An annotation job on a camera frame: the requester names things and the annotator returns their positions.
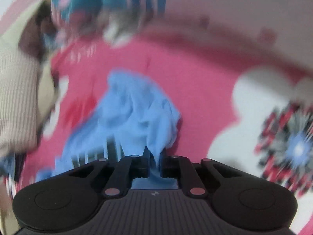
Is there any pink and blue quilt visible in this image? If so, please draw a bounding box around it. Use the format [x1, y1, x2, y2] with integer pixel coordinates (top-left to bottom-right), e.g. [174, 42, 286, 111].
[46, 0, 245, 47]

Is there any beige knitted garment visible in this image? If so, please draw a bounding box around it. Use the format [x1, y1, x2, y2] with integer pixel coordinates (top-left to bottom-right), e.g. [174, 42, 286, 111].
[0, 36, 62, 157]

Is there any pink floral bed sheet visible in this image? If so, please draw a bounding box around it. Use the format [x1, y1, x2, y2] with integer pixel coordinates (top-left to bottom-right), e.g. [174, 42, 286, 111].
[0, 24, 313, 235]

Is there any light blue garment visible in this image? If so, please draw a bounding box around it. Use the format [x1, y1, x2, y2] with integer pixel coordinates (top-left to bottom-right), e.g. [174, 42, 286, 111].
[36, 70, 181, 190]

